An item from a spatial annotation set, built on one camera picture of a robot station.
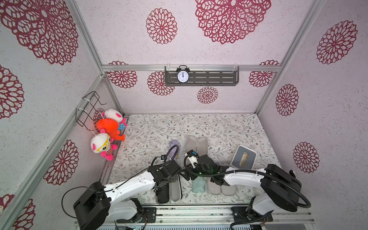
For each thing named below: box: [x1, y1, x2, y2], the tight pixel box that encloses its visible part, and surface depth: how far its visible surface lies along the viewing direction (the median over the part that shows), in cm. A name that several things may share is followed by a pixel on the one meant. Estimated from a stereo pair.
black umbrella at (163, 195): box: [155, 183, 170, 204], surface depth 79 cm
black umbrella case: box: [155, 174, 183, 204], surface depth 79 cm
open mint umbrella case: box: [207, 176, 237, 196], surface depth 83 cm
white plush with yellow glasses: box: [90, 132, 118, 161], surface depth 82 cm
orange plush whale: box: [96, 117, 126, 142], surface depth 90 cm
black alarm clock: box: [176, 64, 191, 84], surface depth 92 cm
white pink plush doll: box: [101, 108, 128, 136], surface depth 97 cm
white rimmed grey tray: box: [230, 145, 258, 170], surface depth 93 cm
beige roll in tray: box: [239, 151, 249, 168], surface depth 94 cm
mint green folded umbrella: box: [191, 176, 207, 194], surface depth 82 cm
